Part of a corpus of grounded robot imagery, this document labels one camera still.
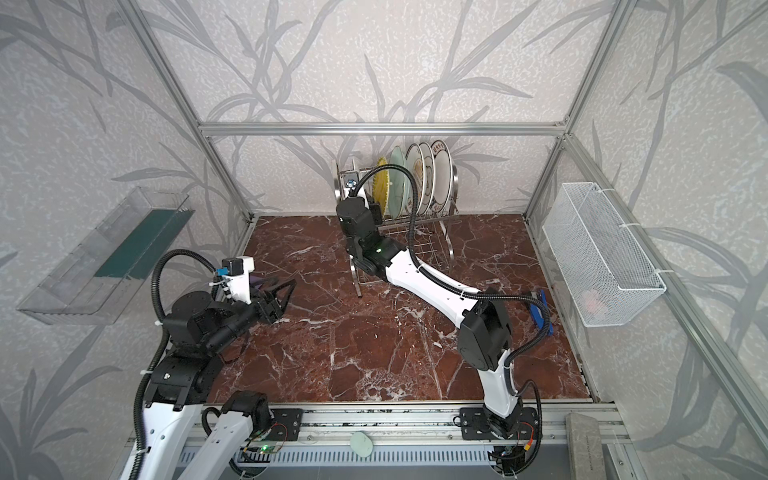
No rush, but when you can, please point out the white plate green text rim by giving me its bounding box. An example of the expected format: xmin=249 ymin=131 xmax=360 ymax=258
xmin=431 ymin=140 xmax=453 ymax=214

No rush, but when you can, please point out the yellow ribbed plate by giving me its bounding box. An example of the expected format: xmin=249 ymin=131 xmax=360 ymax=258
xmin=372 ymin=169 xmax=390 ymax=218

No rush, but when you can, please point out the stainless steel dish rack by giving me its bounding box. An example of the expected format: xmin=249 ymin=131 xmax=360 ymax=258
xmin=363 ymin=154 xmax=458 ymax=273

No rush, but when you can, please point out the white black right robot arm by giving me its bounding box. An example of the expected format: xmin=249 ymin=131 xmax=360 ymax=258
xmin=336 ymin=164 xmax=551 ymax=438

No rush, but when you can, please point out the blue clip tool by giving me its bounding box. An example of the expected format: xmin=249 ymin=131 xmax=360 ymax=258
xmin=527 ymin=289 xmax=554 ymax=336

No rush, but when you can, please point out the light green flower plate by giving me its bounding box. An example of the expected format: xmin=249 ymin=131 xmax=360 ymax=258
xmin=388 ymin=146 xmax=410 ymax=219

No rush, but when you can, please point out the pale green oval puck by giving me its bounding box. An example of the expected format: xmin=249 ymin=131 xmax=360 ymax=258
xmin=349 ymin=432 xmax=374 ymax=459

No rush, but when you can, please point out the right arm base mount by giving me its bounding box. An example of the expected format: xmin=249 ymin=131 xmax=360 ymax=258
xmin=453 ymin=407 xmax=540 ymax=443

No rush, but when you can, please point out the clear plastic wall shelf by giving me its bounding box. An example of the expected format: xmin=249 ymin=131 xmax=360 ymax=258
xmin=17 ymin=187 xmax=194 ymax=326

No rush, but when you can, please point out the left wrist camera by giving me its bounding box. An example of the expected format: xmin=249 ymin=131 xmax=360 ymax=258
xmin=216 ymin=256 xmax=255 ymax=304

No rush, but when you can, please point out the orange sunburst plate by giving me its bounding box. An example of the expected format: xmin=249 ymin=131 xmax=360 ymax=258
xmin=406 ymin=143 xmax=426 ymax=215
xmin=350 ymin=164 xmax=370 ymax=198

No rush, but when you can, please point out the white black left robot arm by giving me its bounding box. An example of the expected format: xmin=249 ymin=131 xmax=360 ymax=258
xmin=121 ymin=249 xmax=297 ymax=479

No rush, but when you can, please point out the white plate black quatrefoil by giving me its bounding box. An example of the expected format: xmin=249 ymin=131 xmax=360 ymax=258
xmin=419 ymin=142 xmax=435 ymax=215

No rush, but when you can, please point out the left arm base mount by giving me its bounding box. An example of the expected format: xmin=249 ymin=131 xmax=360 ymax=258
xmin=256 ymin=408 xmax=304 ymax=442

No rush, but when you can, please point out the white wire mesh basket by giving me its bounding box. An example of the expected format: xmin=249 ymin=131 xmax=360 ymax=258
xmin=543 ymin=182 xmax=666 ymax=328

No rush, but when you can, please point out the purple pink spatula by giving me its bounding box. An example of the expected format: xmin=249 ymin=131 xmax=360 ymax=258
xmin=249 ymin=276 xmax=268 ymax=292

